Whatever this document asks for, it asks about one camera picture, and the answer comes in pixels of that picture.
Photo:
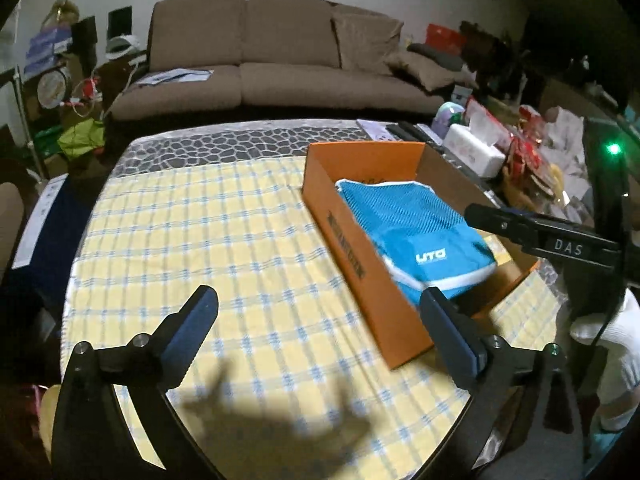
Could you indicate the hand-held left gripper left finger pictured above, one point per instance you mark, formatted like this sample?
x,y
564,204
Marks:
x,y
192,330

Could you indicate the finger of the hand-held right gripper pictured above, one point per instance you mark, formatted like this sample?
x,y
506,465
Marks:
x,y
500,221

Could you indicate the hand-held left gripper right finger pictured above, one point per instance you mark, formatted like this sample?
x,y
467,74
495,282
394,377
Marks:
x,y
447,340

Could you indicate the blue mesh bag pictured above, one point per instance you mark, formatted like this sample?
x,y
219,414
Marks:
x,y
410,220

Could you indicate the orange cardboard box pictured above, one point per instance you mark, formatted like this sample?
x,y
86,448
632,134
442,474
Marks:
x,y
345,220

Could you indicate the person's right hand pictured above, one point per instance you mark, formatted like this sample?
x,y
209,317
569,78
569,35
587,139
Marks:
x,y
620,350

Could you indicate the small yellow-labelled cardboard box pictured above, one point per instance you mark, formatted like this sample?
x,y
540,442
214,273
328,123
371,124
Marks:
x,y
502,252

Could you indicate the pile of red snack packets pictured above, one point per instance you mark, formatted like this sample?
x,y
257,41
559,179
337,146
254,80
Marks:
x,y
530,150

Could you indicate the white tissue pack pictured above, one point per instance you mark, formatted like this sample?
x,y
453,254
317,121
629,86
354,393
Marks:
x,y
472,147

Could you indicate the yellow checked tablecloth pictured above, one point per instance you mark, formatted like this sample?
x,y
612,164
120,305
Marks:
x,y
200,220

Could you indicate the black remote control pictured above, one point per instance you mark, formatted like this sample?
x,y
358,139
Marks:
x,y
402,131
422,134

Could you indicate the purple round container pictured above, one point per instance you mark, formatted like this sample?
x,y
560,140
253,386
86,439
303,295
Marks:
x,y
447,115

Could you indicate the white plastic bag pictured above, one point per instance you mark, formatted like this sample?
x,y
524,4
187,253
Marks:
x,y
570,125

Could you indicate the purple patterned paper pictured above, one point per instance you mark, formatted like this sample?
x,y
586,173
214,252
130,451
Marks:
x,y
377,130

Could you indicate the tan throw pillow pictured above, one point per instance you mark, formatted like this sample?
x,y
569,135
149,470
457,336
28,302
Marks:
x,y
425,76

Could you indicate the navy box with white label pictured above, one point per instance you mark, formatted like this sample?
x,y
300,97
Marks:
x,y
65,220

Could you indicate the dark cloth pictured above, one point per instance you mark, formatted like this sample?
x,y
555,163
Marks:
x,y
435,55

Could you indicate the red box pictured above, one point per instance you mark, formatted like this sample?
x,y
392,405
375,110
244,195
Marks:
x,y
445,37

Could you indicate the brown armchair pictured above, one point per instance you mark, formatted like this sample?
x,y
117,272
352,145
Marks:
x,y
9,215

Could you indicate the green bag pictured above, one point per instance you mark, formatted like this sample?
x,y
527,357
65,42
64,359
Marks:
x,y
80,135

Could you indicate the brown sofa cushion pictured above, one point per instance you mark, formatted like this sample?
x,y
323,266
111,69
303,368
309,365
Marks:
x,y
365,40

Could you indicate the papers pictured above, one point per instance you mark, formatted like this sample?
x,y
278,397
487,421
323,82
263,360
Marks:
x,y
175,76

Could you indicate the brown sofa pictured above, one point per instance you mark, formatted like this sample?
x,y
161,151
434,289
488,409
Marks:
x,y
280,75

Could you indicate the white clothes stand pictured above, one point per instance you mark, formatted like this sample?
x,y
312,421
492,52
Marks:
x,y
22,110

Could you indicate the round printed fan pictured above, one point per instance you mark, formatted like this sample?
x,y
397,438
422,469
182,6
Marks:
x,y
52,87

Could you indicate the white visor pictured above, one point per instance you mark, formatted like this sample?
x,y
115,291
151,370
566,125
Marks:
x,y
122,47

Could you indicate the black box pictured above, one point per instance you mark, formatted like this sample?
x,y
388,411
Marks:
x,y
85,35

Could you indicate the stack of blue boxes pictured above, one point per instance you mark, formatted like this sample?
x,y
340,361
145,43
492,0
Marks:
x,y
47,47

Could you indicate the black framed panel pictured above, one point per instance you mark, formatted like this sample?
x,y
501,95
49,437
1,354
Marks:
x,y
120,20

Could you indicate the gold basket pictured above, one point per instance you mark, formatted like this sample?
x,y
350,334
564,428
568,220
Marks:
x,y
62,10

